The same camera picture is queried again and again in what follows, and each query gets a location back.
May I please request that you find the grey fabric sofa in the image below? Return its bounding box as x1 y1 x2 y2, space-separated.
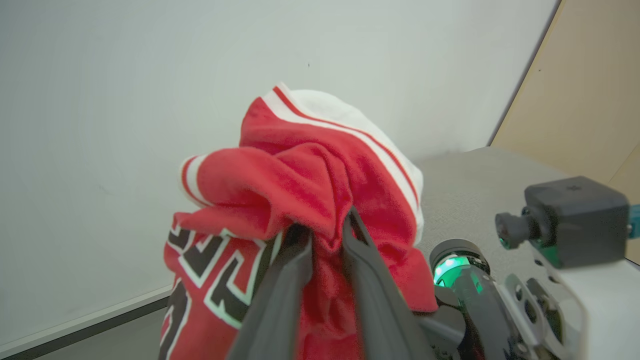
411 146 640 301

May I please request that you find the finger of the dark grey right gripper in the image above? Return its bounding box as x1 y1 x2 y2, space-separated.
414 287 468 351

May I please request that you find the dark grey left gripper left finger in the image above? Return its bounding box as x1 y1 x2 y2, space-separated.
227 224 314 360

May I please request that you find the red and white sports jersey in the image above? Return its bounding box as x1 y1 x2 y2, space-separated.
159 82 440 360

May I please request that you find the beige wooden panel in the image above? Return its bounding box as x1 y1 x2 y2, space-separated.
492 0 640 263

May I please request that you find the white and black baseboard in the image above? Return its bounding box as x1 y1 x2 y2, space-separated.
0 284 173 360

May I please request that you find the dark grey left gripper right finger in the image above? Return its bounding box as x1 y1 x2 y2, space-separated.
341 206 436 360

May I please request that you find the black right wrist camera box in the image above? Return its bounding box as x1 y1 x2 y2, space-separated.
495 175 632 269

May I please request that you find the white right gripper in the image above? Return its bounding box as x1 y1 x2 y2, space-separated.
429 239 640 360

